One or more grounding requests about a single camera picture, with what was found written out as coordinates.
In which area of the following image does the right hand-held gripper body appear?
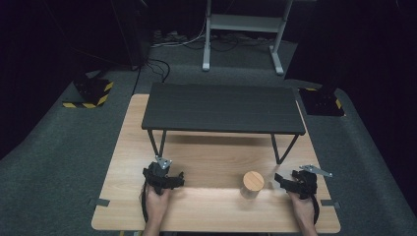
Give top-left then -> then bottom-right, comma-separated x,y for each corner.
289,164 -> 333,201

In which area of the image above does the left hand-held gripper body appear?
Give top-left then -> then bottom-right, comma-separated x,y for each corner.
143,155 -> 178,197

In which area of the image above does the glass jar with wooden lid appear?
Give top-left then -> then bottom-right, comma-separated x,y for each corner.
240,170 -> 266,201

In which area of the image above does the person's right hand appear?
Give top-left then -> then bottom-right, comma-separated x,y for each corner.
287,191 -> 317,225

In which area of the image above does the person's left hand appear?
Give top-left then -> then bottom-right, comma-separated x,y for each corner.
144,184 -> 172,224

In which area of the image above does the grey tape piece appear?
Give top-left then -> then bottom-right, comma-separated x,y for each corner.
88,198 -> 111,207
320,199 -> 342,209

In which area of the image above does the black desk shelf riser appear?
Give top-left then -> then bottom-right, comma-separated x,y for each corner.
141,82 -> 307,165

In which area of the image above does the black base with hazard tape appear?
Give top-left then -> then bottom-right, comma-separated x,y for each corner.
62,72 -> 115,109
298,86 -> 346,118

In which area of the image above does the dark cabinet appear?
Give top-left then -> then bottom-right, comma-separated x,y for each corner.
109,0 -> 152,71

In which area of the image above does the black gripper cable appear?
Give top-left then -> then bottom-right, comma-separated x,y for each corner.
141,182 -> 149,224
311,194 -> 321,226

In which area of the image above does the black floor cable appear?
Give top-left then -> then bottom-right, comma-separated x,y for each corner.
132,57 -> 172,96

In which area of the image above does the white floor cable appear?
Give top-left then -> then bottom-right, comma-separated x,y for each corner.
150,19 -> 209,49

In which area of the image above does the bundle of black floor cables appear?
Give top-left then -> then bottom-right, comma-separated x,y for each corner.
182,32 -> 275,53

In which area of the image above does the grey metal stand frame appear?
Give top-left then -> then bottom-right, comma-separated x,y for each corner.
202,0 -> 293,77

